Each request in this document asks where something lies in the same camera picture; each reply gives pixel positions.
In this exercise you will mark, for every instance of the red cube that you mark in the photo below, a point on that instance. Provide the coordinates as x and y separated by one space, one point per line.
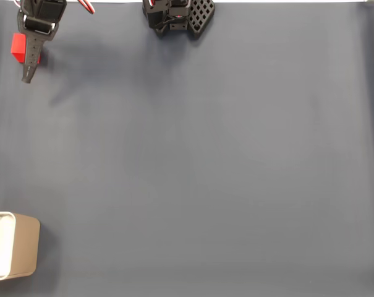
18 46

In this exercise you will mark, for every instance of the beige rounded box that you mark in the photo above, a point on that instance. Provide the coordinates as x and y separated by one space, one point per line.
24 247

